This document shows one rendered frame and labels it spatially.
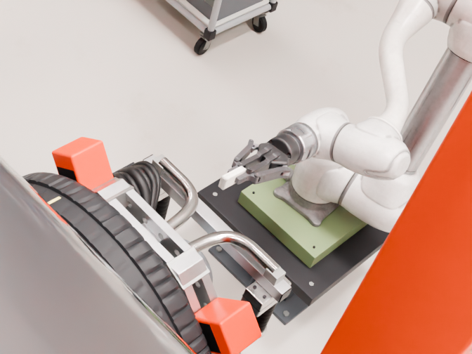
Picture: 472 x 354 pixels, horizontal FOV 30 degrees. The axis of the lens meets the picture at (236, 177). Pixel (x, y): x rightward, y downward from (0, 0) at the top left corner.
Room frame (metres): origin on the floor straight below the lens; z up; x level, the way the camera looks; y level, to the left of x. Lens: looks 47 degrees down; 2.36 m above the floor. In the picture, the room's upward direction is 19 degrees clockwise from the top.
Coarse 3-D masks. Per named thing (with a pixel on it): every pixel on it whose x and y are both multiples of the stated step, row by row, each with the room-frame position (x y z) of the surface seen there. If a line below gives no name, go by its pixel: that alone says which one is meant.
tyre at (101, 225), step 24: (48, 192) 0.95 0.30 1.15; (72, 192) 0.96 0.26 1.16; (72, 216) 0.90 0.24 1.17; (96, 216) 0.91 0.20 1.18; (120, 216) 0.93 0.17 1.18; (96, 240) 0.86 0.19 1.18; (120, 240) 0.88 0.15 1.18; (144, 240) 0.90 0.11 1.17; (120, 264) 0.84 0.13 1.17; (144, 264) 0.86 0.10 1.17; (144, 288) 0.82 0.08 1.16; (168, 288) 0.84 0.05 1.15; (168, 312) 0.81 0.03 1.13; (192, 312) 0.83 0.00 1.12; (192, 336) 0.80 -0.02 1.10
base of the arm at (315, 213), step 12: (288, 180) 1.91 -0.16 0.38; (276, 192) 1.85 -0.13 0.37; (288, 192) 1.86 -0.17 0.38; (288, 204) 1.84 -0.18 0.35; (300, 204) 1.83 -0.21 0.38; (312, 204) 1.82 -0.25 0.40; (324, 204) 1.84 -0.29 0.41; (336, 204) 1.89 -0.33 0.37; (312, 216) 1.80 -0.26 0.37; (324, 216) 1.82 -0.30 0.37
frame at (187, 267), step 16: (96, 192) 1.01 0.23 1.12; (112, 192) 1.02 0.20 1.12; (128, 192) 1.03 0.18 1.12; (128, 208) 1.03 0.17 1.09; (144, 208) 1.01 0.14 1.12; (160, 224) 0.99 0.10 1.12; (176, 240) 0.96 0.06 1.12; (160, 256) 0.92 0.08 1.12; (176, 256) 0.93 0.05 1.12; (192, 256) 0.94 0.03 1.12; (176, 272) 0.90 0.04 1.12; (192, 272) 0.92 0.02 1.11; (208, 272) 0.93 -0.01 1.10; (192, 288) 0.90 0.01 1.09; (208, 288) 0.91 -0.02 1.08; (192, 304) 0.88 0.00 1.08
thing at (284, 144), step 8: (280, 136) 1.46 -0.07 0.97; (288, 136) 1.47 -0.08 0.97; (264, 144) 1.44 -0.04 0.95; (272, 144) 1.45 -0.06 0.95; (280, 144) 1.44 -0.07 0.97; (288, 144) 1.44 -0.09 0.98; (296, 144) 1.46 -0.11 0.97; (272, 152) 1.42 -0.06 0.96; (280, 152) 1.43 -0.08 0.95; (288, 152) 1.43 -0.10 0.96; (296, 152) 1.44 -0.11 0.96; (280, 160) 1.40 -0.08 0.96; (288, 160) 1.41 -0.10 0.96; (296, 160) 1.44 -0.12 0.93; (272, 168) 1.38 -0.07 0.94
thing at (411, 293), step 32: (448, 160) 0.73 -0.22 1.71; (416, 192) 0.73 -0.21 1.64; (448, 192) 0.72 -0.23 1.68; (416, 224) 0.72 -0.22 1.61; (448, 224) 0.71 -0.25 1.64; (384, 256) 0.73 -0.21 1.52; (416, 256) 0.71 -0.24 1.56; (448, 256) 0.70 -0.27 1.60; (384, 288) 0.72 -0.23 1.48; (416, 288) 0.70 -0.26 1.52; (448, 288) 0.69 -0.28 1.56; (352, 320) 0.73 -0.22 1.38; (384, 320) 0.71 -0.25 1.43; (416, 320) 0.69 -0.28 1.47; (448, 320) 0.67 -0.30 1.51; (352, 352) 0.72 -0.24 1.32; (384, 352) 0.70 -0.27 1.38; (416, 352) 0.68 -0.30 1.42; (448, 352) 0.66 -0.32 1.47
